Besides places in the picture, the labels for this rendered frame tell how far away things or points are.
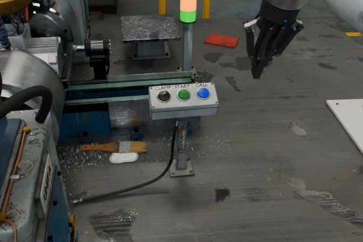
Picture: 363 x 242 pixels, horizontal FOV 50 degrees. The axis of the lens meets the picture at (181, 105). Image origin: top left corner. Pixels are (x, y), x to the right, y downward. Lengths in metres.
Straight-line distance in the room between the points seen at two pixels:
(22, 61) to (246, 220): 0.67
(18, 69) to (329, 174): 0.88
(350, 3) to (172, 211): 0.67
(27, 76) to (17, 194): 0.38
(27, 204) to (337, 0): 0.54
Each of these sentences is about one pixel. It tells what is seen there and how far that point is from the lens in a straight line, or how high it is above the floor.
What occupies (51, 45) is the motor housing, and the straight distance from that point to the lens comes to 1.18.
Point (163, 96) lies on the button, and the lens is 0.96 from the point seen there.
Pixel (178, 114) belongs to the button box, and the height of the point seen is 1.02.
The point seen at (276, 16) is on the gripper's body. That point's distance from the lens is 0.78.
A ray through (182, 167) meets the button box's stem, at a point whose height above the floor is 0.81.
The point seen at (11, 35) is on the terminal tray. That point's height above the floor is 1.13.
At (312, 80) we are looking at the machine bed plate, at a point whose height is 0.80.
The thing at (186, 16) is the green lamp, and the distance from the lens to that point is 1.48.
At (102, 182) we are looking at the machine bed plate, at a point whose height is 0.80.
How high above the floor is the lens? 1.59
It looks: 34 degrees down
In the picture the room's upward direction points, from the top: 1 degrees clockwise
